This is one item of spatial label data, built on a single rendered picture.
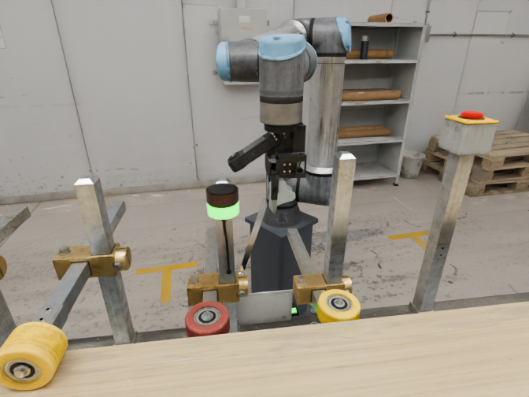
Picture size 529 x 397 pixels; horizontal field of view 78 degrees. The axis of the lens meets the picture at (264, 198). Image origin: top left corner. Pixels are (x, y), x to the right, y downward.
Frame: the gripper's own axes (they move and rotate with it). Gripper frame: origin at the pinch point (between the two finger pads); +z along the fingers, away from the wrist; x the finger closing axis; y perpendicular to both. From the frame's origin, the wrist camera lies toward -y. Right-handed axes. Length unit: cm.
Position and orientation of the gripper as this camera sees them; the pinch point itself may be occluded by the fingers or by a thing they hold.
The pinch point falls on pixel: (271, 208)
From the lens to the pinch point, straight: 77.8
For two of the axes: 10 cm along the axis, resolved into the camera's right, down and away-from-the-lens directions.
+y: 9.9, -0.6, 1.2
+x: -1.4, -4.1, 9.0
